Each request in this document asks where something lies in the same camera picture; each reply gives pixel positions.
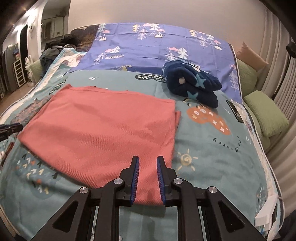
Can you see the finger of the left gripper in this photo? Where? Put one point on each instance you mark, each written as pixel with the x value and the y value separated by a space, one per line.
pixel 8 130

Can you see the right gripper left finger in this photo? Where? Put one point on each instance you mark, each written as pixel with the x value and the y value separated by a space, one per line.
pixel 93 214

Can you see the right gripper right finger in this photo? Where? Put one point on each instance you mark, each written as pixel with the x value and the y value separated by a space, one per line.
pixel 203 214

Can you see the coral pink knit sweater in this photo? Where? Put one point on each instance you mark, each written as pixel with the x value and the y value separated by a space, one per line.
pixel 90 134

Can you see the dark clothes pile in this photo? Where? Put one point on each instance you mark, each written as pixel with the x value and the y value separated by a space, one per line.
pixel 52 50

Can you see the folded floral grey garment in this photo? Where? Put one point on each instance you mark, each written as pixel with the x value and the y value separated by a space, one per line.
pixel 25 115

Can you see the white shelf rack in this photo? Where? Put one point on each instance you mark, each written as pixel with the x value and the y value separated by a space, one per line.
pixel 19 74

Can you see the green cushion at left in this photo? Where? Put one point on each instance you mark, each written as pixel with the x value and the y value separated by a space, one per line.
pixel 37 71

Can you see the white rabbit figurine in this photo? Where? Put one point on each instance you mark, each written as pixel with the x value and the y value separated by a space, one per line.
pixel 28 62

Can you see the navy star fleece garment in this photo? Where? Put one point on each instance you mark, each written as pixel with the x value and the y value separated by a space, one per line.
pixel 186 80

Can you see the near green pillow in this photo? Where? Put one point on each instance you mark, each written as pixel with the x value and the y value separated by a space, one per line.
pixel 271 119

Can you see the green pillow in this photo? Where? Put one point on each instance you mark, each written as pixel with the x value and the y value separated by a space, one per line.
pixel 248 78
pixel 271 119

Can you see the dark brown headboard blanket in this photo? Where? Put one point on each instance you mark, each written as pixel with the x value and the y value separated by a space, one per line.
pixel 84 37

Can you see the far green pillow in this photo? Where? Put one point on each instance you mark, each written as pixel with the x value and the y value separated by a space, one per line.
pixel 248 78

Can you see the grey pleated curtain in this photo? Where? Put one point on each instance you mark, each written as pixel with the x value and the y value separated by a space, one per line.
pixel 281 153

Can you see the purple tree print sheet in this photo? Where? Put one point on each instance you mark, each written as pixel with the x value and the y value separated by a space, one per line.
pixel 146 47

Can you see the beige pink pillow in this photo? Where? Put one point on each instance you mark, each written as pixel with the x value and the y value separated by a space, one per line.
pixel 250 57

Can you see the black floor lamp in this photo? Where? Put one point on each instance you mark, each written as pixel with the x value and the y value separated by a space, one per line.
pixel 290 48

